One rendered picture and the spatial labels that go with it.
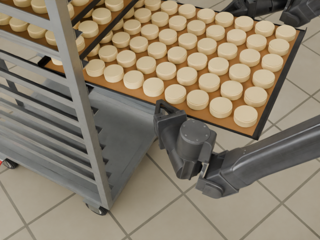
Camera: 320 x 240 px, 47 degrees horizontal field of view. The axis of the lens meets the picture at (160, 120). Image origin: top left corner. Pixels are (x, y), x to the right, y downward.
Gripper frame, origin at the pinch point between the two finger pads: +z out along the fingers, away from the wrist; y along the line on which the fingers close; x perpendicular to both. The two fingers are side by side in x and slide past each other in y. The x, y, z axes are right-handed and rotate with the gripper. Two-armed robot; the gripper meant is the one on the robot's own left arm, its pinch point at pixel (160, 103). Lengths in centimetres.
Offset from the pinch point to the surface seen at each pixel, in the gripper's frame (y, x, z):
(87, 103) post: 5.9, -16.4, 12.1
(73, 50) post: -12.4, -15.9, 10.9
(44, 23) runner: -16.4, -20.3, 17.5
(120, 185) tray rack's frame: 65, -14, 22
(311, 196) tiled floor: 85, 63, 0
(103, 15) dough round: -7.9, -6.3, 28.0
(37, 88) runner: 9.4, -29.1, 26.3
